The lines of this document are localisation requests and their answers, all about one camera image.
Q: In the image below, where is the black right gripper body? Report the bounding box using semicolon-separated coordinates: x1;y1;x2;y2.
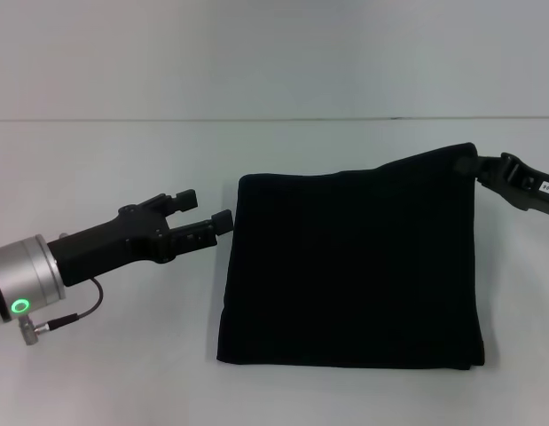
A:
498;151;549;219

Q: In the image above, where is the black shirt with FREE print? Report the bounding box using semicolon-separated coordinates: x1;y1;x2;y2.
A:
215;141;486;371

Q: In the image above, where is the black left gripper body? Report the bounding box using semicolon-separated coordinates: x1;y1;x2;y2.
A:
46;202;172;288

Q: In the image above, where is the left arm cable with plug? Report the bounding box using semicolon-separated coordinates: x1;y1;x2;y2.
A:
18;277;104;347

